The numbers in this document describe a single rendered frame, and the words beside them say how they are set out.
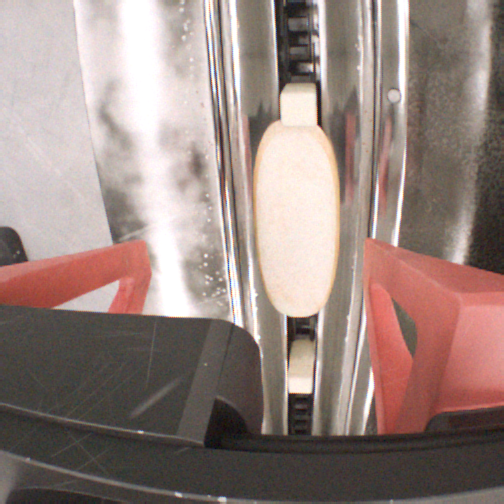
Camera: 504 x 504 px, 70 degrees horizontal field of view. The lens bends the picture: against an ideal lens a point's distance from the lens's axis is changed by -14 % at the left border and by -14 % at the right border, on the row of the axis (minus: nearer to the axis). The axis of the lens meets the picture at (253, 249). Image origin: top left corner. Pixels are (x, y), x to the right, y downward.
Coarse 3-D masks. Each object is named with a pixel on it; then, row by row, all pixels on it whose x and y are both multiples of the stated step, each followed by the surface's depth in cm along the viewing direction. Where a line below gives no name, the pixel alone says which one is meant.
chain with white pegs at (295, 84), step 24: (288, 0) 15; (312, 0) 14; (288, 24) 15; (312, 24) 15; (288, 48) 16; (312, 48) 15; (288, 72) 16; (312, 72) 16; (288, 96) 14; (312, 96) 14; (288, 120) 14; (312, 120) 14; (312, 360) 22; (288, 384) 21; (312, 384) 25
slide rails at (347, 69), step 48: (240, 0) 14; (336, 0) 14; (240, 48) 15; (336, 48) 15; (240, 96) 16; (336, 96) 16; (240, 144) 17; (336, 144) 17; (240, 192) 18; (240, 240) 19; (336, 288) 20; (336, 336) 22; (336, 384) 23; (336, 432) 26
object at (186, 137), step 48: (96, 0) 13; (144, 0) 13; (192, 0) 13; (96, 48) 14; (144, 48) 14; (192, 48) 14; (96, 96) 16; (144, 96) 15; (192, 96) 15; (96, 144) 17; (144, 144) 16; (192, 144) 16; (144, 192) 18; (192, 192) 17; (144, 240) 19; (192, 240) 18; (192, 288) 20
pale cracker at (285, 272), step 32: (288, 128) 16; (256, 160) 17; (288, 160) 16; (320, 160) 16; (256, 192) 17; (288, 192) 17; (320, 192) 17; (256, 224) 18; (288, 224) 17; (320, 224) 17; (288, 256) 18; (320, 256) 18; (288, 288) 19; (320, 288) 19
